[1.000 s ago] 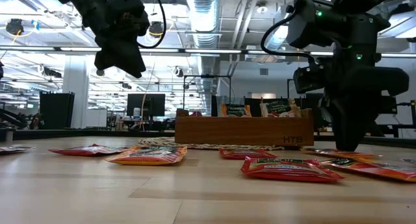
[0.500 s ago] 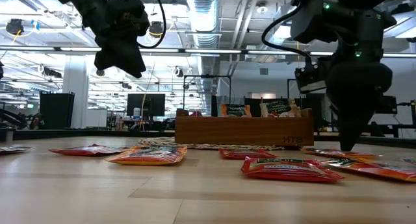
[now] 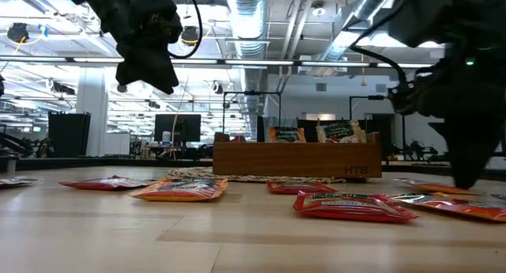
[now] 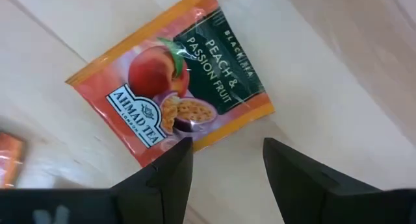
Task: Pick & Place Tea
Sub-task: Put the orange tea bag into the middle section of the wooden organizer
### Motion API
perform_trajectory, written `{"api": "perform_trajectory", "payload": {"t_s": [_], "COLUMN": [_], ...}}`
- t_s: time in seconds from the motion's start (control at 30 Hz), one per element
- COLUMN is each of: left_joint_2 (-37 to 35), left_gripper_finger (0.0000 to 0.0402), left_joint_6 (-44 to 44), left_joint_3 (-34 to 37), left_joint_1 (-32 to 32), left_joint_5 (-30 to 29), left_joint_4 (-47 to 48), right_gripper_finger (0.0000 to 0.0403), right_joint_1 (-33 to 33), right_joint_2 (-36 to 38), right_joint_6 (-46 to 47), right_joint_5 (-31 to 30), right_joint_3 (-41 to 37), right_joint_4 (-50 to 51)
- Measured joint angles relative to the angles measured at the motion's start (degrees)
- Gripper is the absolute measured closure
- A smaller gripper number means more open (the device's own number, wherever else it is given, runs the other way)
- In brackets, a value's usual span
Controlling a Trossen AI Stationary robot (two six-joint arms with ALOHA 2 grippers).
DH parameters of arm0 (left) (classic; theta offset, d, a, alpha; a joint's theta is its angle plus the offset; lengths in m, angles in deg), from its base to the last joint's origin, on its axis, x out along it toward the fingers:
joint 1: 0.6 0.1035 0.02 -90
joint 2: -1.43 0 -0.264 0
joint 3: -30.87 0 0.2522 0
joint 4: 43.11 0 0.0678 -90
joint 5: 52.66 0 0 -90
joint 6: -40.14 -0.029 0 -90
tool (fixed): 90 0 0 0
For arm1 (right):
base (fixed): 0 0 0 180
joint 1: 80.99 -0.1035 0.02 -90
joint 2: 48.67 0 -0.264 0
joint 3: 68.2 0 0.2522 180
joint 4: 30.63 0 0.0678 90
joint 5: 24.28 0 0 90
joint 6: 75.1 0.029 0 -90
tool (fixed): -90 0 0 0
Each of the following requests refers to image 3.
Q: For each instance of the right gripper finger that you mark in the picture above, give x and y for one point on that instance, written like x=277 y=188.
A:
x=470 y=154
x=438 y=129

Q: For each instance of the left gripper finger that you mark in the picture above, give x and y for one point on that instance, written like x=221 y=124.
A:
x=168 y=88
x=146 y=65

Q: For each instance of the background black robot arm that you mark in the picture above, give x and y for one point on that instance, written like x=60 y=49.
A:
x=16 y=144

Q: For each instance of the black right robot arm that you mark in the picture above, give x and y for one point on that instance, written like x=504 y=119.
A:
x=474 y=12

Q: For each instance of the wooden tea organizer box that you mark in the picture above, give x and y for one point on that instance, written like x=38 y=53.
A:
x=296 y=160

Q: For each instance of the black computer monitor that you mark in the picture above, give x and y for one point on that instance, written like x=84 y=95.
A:
x=178 y=127

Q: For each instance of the white square pillar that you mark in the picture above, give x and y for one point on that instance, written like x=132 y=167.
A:
x=93 y=114

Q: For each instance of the round woven placemat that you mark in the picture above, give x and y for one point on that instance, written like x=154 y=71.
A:
x=189 y=173

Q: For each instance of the linear ceiling light strip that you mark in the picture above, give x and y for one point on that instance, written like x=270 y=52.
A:
x=257 y=62

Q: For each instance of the black cabinet panel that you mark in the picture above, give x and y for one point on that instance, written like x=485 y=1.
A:
x=69 y=134

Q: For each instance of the black background rig frame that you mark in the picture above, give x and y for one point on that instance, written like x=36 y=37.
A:
x=251 y=93
x=375 y=97

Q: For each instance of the silver round ventilation duct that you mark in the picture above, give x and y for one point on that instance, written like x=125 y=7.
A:
x=249 y=23
x=367 y=8

